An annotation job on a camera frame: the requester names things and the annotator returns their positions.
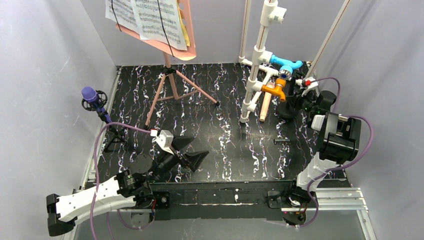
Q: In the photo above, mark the small black comb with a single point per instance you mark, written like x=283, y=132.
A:
x=280, y=142

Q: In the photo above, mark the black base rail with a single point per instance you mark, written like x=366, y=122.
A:
x=247, y=200

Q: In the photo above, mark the pink microphone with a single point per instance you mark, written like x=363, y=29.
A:
x=265, y=106

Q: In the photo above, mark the purple microphone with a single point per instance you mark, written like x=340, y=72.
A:
x=89, y=95

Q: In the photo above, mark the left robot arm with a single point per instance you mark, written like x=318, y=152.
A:
x=129, y=188

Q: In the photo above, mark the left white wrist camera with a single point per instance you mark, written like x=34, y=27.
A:
x=163, y=139

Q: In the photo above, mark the sheet music pages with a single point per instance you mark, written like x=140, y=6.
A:
x=155, y=20

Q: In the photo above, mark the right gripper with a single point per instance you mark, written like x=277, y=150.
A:
x=296, y=100

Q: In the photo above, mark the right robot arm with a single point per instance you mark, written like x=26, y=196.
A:
x=338, y=142

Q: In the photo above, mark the blue faucet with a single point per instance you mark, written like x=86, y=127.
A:
x=287, y=67

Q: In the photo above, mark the pink music stand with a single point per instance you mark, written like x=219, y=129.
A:
x=181, y=85

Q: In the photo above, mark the black round-base mic stand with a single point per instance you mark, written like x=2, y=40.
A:
x=285, y=110

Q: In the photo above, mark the white pvc pipe frame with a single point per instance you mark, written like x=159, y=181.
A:
x=261, y=70

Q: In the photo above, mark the black tripod mic stand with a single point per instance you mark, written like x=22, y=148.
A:
x=102, y=113

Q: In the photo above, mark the orange faucet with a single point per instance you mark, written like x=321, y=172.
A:
x=277, y=89

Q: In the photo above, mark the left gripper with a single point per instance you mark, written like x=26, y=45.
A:
x=180, y=156

